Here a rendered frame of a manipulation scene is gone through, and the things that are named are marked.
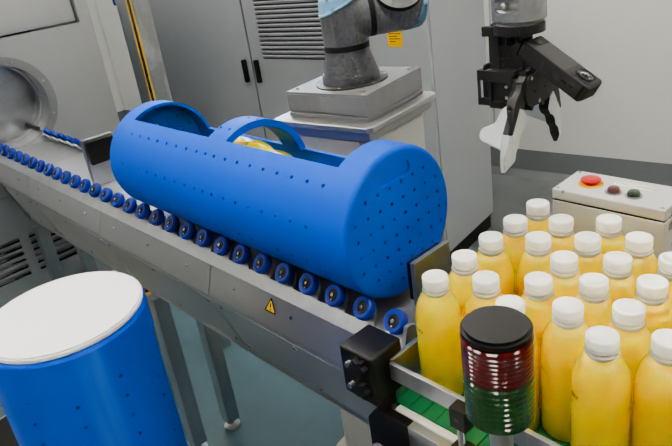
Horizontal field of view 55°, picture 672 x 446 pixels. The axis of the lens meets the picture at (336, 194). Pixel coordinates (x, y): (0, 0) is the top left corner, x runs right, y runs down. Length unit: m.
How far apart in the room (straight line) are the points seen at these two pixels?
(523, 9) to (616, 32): 2.90
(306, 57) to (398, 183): 2.10
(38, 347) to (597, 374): 0.84
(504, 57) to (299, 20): 2.25
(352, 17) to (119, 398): 1.00
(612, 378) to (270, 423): 1.74
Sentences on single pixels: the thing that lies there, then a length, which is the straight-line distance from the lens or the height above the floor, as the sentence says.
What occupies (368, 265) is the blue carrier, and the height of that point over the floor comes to 1.05.
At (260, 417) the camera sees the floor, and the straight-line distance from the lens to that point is 2.48.
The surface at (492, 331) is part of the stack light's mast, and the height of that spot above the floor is 1.26.
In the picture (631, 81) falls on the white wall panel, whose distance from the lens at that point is 3.86.
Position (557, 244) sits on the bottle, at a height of 1.07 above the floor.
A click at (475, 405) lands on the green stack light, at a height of 1.19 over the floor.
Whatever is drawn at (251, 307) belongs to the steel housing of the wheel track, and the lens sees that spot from 1.44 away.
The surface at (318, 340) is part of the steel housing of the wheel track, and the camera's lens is 1.28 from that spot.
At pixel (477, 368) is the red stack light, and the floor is 1.23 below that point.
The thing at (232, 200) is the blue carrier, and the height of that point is 1.12.
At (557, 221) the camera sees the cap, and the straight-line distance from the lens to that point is 1.11.
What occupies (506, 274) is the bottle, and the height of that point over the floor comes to 1.05.
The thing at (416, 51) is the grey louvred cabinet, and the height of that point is 1.05.
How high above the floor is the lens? 1.60
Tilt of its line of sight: 23 degrees down
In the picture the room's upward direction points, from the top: 8 degrees counter-clockwise
